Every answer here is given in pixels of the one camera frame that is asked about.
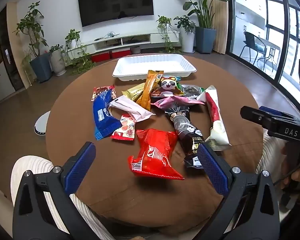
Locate green clear nut packet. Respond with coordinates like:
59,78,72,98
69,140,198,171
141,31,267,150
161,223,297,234
177,84,205,98

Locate white round device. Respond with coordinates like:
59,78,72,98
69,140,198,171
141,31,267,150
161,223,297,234
34,111,51,136

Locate white balcony cabinets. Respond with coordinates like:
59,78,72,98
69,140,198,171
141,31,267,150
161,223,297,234
235,0,268,40

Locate beige curtain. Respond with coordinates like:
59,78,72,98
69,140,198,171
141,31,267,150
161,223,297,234
207,0,228,54

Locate plant in white pot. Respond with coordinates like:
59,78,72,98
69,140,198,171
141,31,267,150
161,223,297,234
174,15,196,53

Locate tall plant in blue pot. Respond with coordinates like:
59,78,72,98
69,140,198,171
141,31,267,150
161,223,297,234
14,1,53,83

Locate gold snack packet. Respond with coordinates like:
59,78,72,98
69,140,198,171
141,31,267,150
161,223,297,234
122,82,147,102

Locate black snack packet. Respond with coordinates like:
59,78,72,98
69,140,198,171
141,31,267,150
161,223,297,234
164,105,205,168

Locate white television cabinet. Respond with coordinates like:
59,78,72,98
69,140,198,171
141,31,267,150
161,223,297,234
65,30,180,55

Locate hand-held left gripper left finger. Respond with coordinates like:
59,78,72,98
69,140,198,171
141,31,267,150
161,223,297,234
12,141,100,240

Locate plant in grey pot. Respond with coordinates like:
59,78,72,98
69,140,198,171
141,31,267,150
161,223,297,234
49,45,67,77

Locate white and red sausage packet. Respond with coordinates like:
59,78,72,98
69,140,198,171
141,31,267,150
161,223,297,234
196,85,232,152

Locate small trailing vine plant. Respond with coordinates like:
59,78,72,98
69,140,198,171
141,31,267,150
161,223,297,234
156,16,180,53

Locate person's right leg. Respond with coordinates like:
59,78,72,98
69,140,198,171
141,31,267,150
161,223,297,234
255,132,287,178

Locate black balcony chair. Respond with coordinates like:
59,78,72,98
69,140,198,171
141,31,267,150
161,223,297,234
240,31,268,64

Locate small red patterned packet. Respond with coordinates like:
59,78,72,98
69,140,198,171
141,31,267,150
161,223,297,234
91,85,115,102

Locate balcony table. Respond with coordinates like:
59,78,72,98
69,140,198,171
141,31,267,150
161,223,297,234
259,39,282,72

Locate wall-mounted black television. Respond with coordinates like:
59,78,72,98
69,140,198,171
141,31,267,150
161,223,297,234
77,0,155,27

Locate orange snack packet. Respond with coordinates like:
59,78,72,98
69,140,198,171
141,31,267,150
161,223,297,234
136,70,164,111

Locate pink snack packet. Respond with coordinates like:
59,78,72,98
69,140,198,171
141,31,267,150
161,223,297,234
151,95,205,109

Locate blue cookie pack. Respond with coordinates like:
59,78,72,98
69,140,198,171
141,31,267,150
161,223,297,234
93,90,122,140

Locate red storage box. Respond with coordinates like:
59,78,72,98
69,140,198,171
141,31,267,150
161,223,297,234
112,49,132,59
91,52,110,63

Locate person's right hand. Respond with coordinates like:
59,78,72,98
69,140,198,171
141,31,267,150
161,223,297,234
281,142,300,189

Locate white plastic tray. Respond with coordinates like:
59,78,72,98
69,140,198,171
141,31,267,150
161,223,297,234
112,54,197,81

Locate large leafy plant blue pot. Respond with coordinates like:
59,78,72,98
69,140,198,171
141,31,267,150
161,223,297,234
167,0,230,54

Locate trailing plant on cabinet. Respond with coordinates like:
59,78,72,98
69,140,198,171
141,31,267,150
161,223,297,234
65,29,95,74

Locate sliding glass door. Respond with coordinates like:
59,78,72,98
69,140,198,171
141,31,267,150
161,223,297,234
226,0,300,105

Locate white and pink wrapper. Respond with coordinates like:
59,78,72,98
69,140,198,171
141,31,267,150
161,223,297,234
108,96,156,122

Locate panda print snack packet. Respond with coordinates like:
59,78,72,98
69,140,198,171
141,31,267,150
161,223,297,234
151,75,185,97

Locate red snack bag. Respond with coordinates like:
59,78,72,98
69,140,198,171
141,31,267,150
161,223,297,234
127,128,185,180

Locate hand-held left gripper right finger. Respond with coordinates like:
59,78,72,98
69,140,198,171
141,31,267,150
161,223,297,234
195,142,280,240

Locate red and white candy packet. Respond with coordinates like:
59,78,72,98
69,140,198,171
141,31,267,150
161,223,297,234
112,115,137,140

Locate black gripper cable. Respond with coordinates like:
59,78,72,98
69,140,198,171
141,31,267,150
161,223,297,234
275,150,300,183

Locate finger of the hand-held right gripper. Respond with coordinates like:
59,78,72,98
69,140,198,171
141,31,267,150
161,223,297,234
259,106,300,124
241,106,278,130

